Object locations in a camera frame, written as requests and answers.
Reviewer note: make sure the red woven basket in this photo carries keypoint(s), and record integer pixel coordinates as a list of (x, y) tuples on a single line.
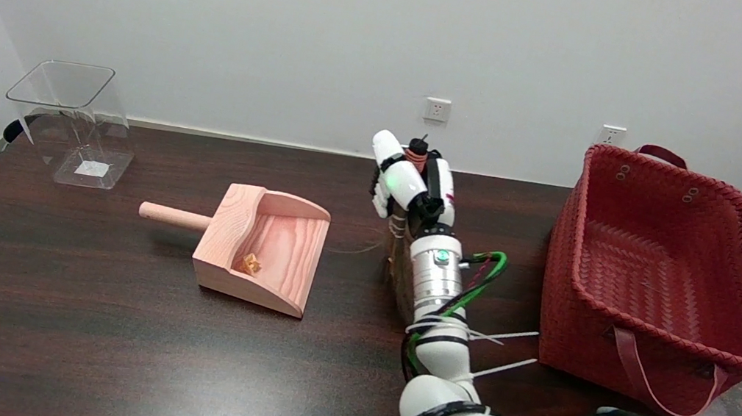
[(657, 283)]

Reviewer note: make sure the white wall socket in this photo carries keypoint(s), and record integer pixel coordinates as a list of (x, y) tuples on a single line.
[(436, 109), (611, 135)]

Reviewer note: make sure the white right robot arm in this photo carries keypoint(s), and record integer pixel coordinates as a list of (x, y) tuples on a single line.
[(437, 282)]

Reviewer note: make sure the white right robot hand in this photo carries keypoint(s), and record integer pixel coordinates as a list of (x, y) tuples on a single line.
[(404, 183)]

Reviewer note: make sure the yellow paper ball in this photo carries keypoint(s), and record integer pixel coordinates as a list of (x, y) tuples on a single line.
[(250, 264)]

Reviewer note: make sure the white zip tie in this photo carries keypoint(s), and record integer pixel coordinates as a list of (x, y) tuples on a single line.
[(515, 333), (510, 366)]

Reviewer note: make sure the wooden dustpan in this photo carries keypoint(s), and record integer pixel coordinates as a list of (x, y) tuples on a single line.
[(276, 245)]

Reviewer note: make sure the brown bristle hand broom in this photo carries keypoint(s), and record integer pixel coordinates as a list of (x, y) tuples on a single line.
[(398, 272)]

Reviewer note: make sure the clear plastic container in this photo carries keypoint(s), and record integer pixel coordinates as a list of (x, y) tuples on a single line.
[(82, 125)]

